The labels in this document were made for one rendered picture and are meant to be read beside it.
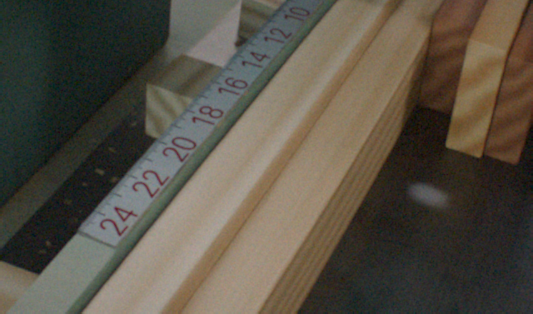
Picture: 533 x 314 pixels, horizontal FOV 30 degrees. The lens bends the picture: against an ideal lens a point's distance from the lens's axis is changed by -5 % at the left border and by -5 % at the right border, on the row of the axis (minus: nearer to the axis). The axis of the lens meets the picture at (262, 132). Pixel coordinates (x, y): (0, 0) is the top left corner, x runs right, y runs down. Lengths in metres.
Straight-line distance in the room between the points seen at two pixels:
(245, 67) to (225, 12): 0.35
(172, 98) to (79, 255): 0.29
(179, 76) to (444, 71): 0.18
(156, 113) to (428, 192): 0.22
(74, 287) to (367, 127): 0.14
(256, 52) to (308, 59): 0.02
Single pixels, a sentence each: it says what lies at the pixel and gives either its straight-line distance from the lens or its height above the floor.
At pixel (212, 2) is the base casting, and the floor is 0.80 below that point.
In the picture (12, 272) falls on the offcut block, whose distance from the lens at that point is 0.45.
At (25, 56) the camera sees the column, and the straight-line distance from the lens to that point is 0.51.
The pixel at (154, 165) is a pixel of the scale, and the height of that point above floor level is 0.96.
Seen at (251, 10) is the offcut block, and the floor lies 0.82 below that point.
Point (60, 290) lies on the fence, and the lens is 0.28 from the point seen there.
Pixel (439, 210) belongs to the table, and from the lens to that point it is 0.40.
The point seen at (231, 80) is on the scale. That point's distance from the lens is 0.36.
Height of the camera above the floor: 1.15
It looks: 36 degrees down
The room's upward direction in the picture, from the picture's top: 6 degrees clockwise
